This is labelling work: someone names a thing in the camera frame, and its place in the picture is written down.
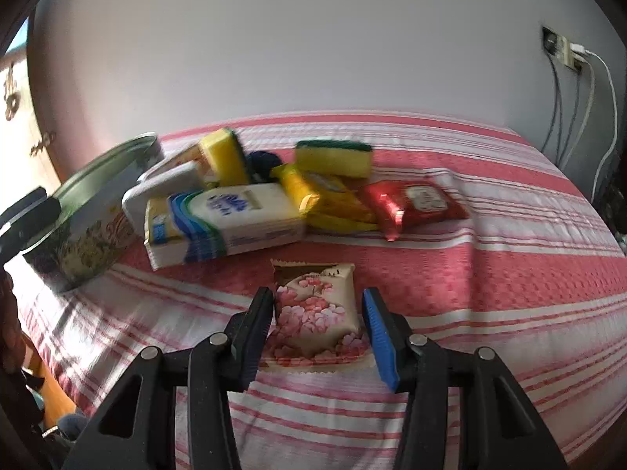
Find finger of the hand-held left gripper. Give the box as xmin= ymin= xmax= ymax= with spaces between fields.
xmin=17 ymin=187 xmax=63 ymax=251

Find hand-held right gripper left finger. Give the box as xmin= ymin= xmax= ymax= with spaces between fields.
xmin=61 ymin=286 xmax=275 ymax=470

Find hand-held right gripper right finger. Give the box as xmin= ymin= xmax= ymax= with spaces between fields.
xmin=361 ymin=286 xmax=569 ymax=470

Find round decorated metal basin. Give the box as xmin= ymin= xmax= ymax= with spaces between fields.
xmin=22 ymin=132 xmax=165 ymax=295

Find pink floral snack packet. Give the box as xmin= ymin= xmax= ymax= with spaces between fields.
xmin=259 ymin=260 xmax=373 ymax=373

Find yellow cracker packet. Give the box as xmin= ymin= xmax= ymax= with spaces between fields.
xmin=270 ymin=163 xmax=321 ymax=215
xmin=306 ymin=172 xmax=380 ymax=233

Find yellow sponge with green side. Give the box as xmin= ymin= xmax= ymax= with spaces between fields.
xmin=198 ymin=127 xmax=253 ymax=188
xmin=295 ymin=139 xmax=373 ymax=178

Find white blue tissue pack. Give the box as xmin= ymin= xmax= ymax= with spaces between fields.
xmin=144 ymin=182 xmax=308 ymax=271

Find brass door ornament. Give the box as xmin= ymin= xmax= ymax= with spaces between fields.
xmin=4 ymin=66 xmax=21 ymax=121

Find white wrapped pack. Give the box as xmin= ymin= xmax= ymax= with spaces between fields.
xmin=121 ymin=161 xmax=207 ymax=226

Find red striped bed cover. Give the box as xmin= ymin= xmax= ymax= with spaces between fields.
xmin=10 ymin=110 xmax=627 ymax=470

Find red snack packet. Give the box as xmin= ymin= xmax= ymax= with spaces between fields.
xmin=362 ymin=176 xmax=471 ymax=242

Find beige packet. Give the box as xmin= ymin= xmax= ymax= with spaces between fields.
xmin=161 ymin=145 xmax=216 ymax=182

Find blue crumpled object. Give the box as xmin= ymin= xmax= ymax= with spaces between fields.
xmin=245 ymin=149 xmax=284 ymax=184

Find white charger plug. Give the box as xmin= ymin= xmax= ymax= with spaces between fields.
xmin=563 ymin=39 xmax=589 ymax=72

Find brass door handle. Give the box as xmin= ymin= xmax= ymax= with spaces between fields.
xmin=29 ymin=131 xmax=57 ymax=157

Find grey cable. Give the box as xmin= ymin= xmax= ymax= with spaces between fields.
xmin=539 ymin=54 xmax=596 ymax=167

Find white charging cable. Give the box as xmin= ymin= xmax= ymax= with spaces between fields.
xmin=584 ymin=49 xmax=619 ymax=201

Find wall socket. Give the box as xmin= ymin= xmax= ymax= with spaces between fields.
xmin=541 ymin=24 xmax=569 ymax=57

